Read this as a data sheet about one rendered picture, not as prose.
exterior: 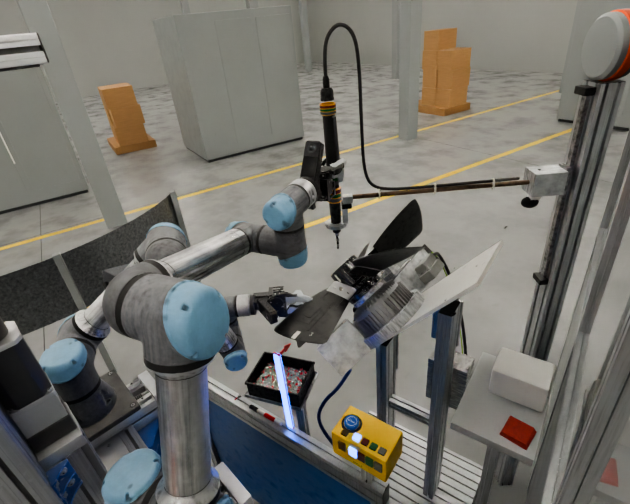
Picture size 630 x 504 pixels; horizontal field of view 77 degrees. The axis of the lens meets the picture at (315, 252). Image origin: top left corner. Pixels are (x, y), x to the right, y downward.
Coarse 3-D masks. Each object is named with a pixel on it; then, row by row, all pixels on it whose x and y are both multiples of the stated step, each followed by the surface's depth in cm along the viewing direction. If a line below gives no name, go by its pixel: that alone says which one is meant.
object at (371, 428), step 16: (368, 416) 107; (336, 432) 104; (352, 432) 103; (368, 432) 103; (384, 432) 103; (400, 432) 102; (336, 448) 106; (368, 448) 99; (400, 448) 104; (384, 464) 96; (384, 480) 100
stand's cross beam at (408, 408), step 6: (396, 396) 171; (390, 402) 169; (396, 402) 168; (402, 402) 168; (408, 402) 168; (396, 408) 169; (402, 408) 166; (408, 408) 165; (414, 408) 166; (420, 408) 164; (408, 414) 166; (414, 414) 164; (420, 414) 162; (426, 414) 163; (420, 420) 163; (426, 420) 161
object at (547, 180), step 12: (528, 168) 117; (540, 168) 116; (552, 168) 115; (564, 168) 114; (540, 180) 113; (552, 180) 113; (564, 180) 113; (528, 192) 118; (540, 192) 115; (552, 192) 115; (564, 192) 117
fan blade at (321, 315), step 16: (304, 304) 134; (320, 304) 132; (336, 304) 131; (288, 320) 131; (304, 320) 127; (320, 320) 126; (336, 320) 125; (288, 336) 124; (304, 336) 121; (320, 336) 119
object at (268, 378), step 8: (264, 368) 156; (272, 368) 155; (288, 368) 155; (296, 368) 155; (264, 376) 153; (272, 376) 152; (288, 376) 151; (296, 376) 151; (304, 376) 150; (264, 384) 149; (272, 384) 148; (288, 384) 148; (296, 392) 144
